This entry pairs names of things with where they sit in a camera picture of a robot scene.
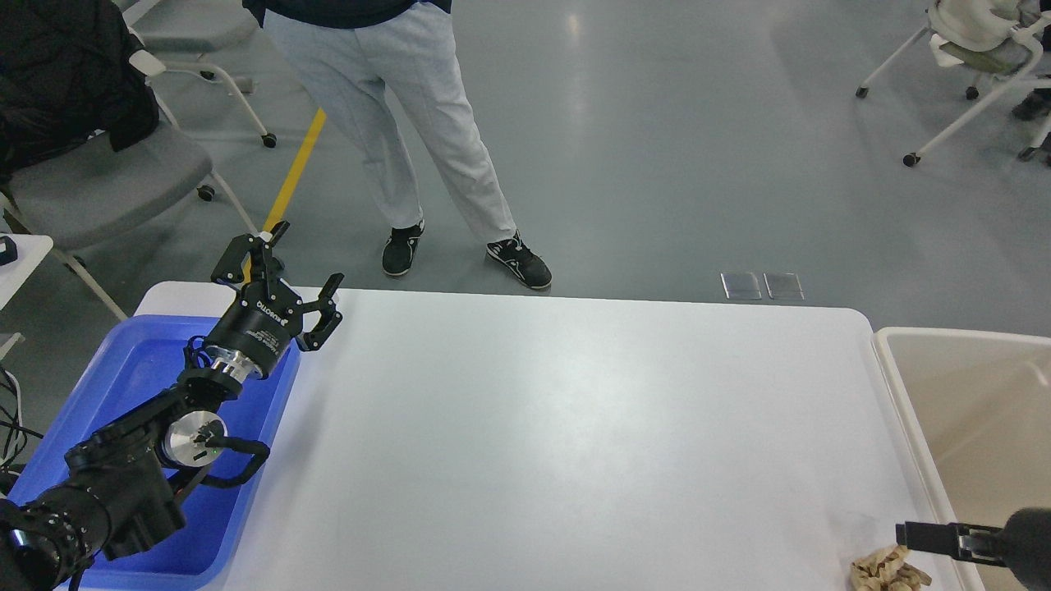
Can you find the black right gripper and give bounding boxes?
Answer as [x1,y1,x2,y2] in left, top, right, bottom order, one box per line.
[897,507,1050,590]

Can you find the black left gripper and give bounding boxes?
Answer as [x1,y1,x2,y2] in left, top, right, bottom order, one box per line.
[204,221,344,379]

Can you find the beige paper ball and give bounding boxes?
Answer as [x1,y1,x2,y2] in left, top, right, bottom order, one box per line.
[849,545,932,590]

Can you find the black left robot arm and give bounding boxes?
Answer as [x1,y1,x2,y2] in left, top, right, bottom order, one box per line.
[2,221,343,590]

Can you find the beige plastic bin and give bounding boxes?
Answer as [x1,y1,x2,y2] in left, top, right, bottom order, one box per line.
[872,327,1051,591]

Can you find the blue plastic bin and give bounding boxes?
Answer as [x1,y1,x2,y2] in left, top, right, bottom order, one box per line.
[2,308,318,590]

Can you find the grey office chair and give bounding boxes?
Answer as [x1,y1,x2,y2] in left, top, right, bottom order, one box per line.
[0,49,257,321]

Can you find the standing person in grey trousers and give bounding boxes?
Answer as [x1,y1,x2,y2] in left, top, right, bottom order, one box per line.
[241,1,553,291]

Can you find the white side table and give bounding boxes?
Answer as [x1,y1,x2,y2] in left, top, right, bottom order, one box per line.
[1,232,53,309]

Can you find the black jacket on chair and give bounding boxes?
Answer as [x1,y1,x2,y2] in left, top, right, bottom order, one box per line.
[1,1,160,183]

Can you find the right floor outlet plate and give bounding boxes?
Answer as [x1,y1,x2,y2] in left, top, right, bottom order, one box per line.
[763,273,805,300]

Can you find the white chair with beige cushion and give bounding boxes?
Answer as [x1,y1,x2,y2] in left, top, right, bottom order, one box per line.
[856,1,1049,167]

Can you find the black cables at left edge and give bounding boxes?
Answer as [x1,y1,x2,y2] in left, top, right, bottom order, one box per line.
[0,361,42,477]

